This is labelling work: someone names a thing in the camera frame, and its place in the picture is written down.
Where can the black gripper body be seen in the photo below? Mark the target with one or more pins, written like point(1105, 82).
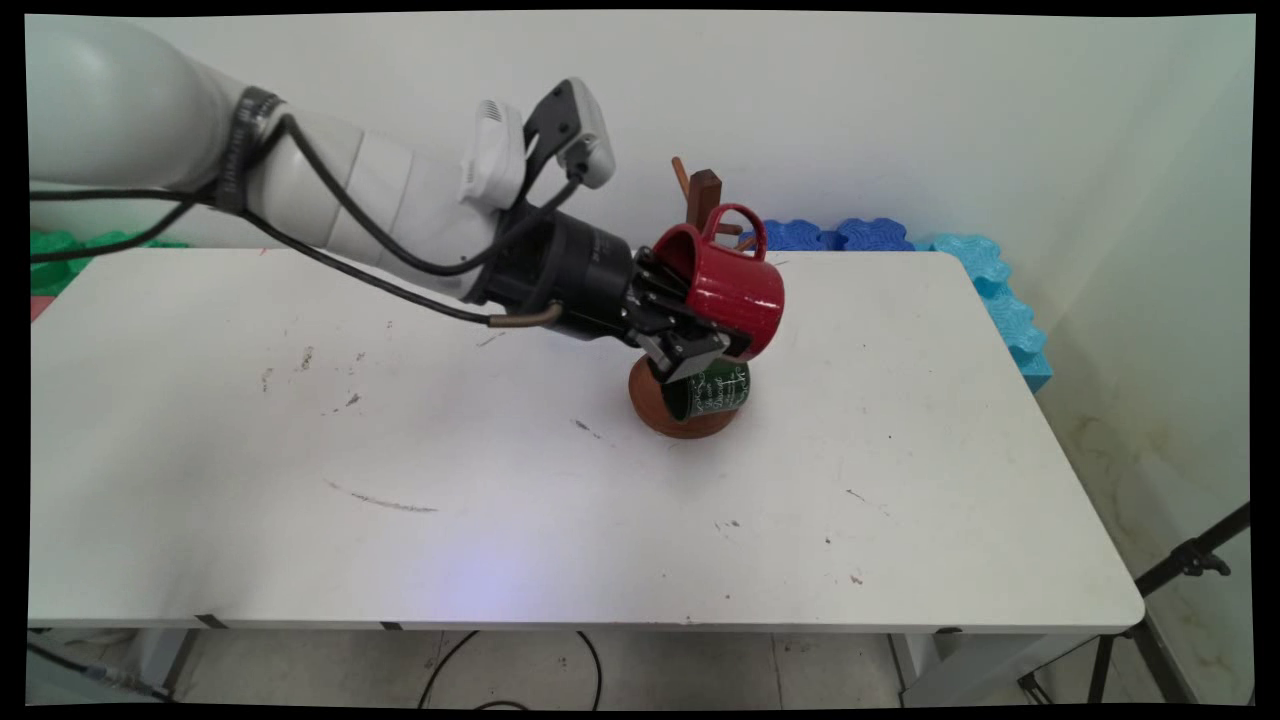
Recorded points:
point(585, 280)

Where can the green mug with white print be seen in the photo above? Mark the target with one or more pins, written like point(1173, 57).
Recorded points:
point(720, 392)

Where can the brown wooden mug tree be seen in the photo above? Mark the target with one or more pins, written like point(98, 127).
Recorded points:
point(650, 405)

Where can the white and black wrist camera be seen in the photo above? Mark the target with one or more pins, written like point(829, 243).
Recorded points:
point(580, 125)

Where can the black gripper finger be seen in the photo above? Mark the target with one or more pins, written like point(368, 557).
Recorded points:
point(690, 345)
point(662, 278)

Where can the light blue foam mat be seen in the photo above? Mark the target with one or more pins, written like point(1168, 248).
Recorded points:
point(1000, 300)

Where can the black tripod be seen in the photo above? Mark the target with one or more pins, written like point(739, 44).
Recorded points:
point(1165, 575)

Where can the pink foam mat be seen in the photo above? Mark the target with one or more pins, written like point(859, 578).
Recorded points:
point(38, 306)

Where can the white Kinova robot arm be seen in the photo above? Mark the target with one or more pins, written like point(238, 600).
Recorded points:
point(350, 190)

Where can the dark blue foam mat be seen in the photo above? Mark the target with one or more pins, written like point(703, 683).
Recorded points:
point(875, 234)
point(795, 236)

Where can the green foam mat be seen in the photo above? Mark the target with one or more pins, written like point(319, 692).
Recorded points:
point(50, 270)

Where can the red enamel mug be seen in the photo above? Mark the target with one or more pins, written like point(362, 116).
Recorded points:
point(735, 290)

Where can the grey table leg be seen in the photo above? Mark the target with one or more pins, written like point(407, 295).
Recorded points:
point(915, 665)
point(180, 660)

